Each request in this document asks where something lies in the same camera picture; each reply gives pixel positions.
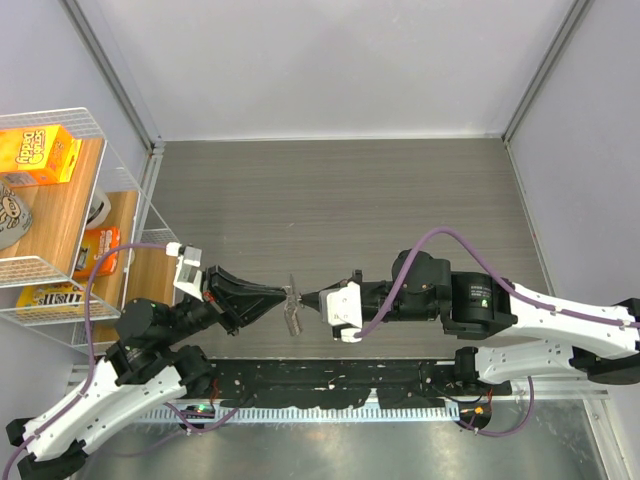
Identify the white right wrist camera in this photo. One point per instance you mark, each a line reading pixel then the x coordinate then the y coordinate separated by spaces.
pixel 340 308

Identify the grey cartoon pouch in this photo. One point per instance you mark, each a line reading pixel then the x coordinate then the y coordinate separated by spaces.
pixel 15 217

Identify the orange razor package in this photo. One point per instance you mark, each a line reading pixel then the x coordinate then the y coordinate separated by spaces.
pixel 95 243

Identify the yellow candy box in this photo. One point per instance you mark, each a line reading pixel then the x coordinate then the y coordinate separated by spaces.
pixel 64 297

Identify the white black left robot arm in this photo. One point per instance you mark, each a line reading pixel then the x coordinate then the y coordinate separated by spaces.
pixel 138 372

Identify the slotted cable duct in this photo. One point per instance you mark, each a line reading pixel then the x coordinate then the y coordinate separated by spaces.
pixel 370 412

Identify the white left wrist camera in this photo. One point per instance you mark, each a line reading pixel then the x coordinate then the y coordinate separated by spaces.
pixel 188 275

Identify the white wire shelf rack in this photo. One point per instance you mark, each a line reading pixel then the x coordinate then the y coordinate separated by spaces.
pixel 47 253

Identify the white bottle on shelf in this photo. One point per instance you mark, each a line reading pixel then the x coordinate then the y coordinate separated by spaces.
pixel 99 209

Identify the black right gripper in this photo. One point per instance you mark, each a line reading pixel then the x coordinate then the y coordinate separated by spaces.
pixel 312 298

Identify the orange yellow snack box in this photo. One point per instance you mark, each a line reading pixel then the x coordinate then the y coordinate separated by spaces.
pixel 38 155

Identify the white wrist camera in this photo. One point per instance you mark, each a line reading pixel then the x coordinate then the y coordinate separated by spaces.
pixel 340 308
pixel 188 275

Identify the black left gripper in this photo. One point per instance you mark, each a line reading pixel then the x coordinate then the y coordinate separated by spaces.
pixel 236 301

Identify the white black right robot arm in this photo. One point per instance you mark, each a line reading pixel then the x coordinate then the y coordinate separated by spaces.
pixel 562 335

